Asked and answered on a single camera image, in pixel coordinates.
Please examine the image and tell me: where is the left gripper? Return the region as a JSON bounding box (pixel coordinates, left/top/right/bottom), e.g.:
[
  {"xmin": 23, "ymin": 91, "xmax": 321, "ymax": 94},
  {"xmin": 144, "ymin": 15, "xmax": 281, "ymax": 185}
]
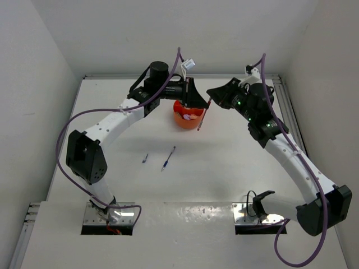
[{"xmin": 155, "ymin": 75, "xmax": 208, "ymax": 106}]

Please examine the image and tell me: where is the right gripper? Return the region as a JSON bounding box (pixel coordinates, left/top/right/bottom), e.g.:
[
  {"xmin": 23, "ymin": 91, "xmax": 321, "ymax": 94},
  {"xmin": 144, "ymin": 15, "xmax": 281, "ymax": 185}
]
[{"xmin": 206, "ymin": 78, "xmax": 255, "ymax": 122}]

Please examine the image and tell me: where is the red pen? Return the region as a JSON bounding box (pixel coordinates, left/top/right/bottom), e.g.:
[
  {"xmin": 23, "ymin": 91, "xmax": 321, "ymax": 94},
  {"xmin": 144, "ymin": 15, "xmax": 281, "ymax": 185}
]
[{"xmin": 197, "ymin": 107, "xmax": 209, "ymax": 131}]

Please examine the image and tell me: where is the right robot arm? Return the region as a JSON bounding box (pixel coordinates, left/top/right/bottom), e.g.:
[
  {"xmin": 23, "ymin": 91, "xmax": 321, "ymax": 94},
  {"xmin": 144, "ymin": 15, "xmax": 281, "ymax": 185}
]
[{"xmin": 207, "ymin": 78, "xmax": 352, "ymax": 236}]

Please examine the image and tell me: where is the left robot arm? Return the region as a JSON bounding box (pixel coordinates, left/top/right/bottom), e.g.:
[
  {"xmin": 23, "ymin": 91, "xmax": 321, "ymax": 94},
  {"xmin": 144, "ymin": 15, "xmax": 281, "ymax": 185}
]
[{"xmin": 66, "ymin": 59, "xmax": 208, "ymax": 216}]

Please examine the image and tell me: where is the orange round container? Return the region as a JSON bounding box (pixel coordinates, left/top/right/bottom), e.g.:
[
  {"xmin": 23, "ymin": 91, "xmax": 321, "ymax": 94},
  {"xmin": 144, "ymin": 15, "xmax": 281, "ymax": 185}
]
[{"xmin": 173, "ymin": 100, "xmax": 205, "ymax": 129}]

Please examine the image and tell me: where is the blue pen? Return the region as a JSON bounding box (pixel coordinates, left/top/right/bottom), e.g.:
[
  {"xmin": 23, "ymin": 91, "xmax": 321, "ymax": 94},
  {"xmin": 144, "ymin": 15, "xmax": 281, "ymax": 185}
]
[{"xmin": 161, "ymin": 146, "xmax": 176, "ymax": 172}]

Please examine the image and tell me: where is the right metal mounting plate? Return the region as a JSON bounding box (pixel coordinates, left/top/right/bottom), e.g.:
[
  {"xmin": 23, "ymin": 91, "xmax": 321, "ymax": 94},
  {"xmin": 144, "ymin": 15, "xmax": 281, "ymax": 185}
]
[{"xmin": 232, "ymin": 202, "xmax": 284, "ymax": 227}]

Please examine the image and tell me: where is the metal mounting plate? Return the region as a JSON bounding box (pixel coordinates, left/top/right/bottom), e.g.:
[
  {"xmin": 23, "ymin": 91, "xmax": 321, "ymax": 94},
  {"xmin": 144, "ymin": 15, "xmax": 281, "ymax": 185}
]
[
  {"xmin": 232, "ymin": 202, "xmax": 284, "ymax": 227},
  {"xmin": 83, "ymin": 202, "xmax": 135, "ymax": 226}
]

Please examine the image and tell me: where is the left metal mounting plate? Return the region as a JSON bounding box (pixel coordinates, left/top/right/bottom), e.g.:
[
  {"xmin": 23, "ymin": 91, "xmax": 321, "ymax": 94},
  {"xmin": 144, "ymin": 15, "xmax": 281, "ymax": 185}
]
[{"xmin": 83, "ymin": 202, "xmax": 135, "ymax": 226}]

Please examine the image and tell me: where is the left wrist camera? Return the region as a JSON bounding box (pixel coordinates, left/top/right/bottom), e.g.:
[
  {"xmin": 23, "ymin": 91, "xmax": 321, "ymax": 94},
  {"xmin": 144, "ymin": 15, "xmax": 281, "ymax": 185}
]
[{"xmin": 181, "ymin": 58, "xmax": 196, "ymax": 80}]

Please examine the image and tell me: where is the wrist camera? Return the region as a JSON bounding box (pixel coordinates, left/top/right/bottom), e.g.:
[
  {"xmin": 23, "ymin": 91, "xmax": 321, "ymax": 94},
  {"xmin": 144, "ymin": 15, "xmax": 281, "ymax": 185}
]
[
  {"xmin": 243, "ymin": 65, "xmax": 261, "ymax": 85},
  {"xmin": 181, "ymin": 58, "xmax": 196, "ymax": 80}
]

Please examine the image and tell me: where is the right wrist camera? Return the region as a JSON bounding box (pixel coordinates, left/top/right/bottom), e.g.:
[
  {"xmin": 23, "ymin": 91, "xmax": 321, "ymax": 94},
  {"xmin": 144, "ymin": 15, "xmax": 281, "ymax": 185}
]
[{"xmin": 243, "ymin": 65, "xmax": 261, "ymax": 85}]

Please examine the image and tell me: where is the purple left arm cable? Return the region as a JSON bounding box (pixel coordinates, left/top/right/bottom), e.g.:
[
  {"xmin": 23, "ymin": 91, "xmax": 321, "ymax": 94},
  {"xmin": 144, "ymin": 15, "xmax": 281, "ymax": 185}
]
[{"xmin": 55, "ymin": 47, "xmax": 185, "ymax": 225}]

